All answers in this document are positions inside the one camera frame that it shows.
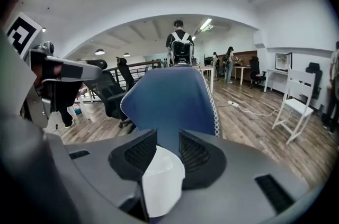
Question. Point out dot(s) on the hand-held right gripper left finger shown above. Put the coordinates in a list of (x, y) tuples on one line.
[(92, 162)]

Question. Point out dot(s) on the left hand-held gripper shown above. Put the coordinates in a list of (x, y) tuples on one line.
[(39, 96)]

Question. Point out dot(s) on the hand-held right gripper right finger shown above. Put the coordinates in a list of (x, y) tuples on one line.
[(238, 164)]

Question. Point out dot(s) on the blue cushion with white trim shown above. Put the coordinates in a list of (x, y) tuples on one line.
[(172, 101)]

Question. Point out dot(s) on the black mesh office chair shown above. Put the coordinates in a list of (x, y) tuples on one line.
[(112, 96), (125, 73)]

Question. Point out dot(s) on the white wooden chair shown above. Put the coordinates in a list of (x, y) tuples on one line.
[(298, 109)]

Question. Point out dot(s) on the round pendant lamp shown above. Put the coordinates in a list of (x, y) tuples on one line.
[(126, 54), (99, 52)]

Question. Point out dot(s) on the white power strip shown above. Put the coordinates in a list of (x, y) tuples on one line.
[(233, 103)]

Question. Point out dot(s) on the dark metal railing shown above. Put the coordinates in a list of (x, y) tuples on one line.
[(148, 66)]

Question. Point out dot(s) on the white cloth piece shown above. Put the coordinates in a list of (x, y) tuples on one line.
[(162, 180)]

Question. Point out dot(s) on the white table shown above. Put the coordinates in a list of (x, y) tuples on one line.
[(276, 72), (242, 67), (208, 68)]

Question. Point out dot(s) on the long ceiling light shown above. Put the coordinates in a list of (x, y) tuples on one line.
[(206, 23)]

